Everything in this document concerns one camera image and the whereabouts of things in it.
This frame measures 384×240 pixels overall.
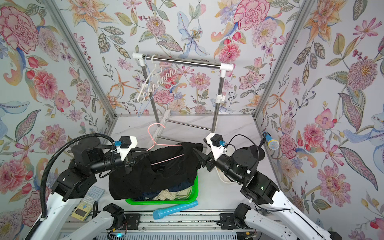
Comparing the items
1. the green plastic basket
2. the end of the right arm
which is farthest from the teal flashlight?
the end of the right arm

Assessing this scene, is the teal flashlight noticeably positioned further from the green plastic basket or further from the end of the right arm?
the end of the right arm

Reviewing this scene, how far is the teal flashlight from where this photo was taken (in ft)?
2.46
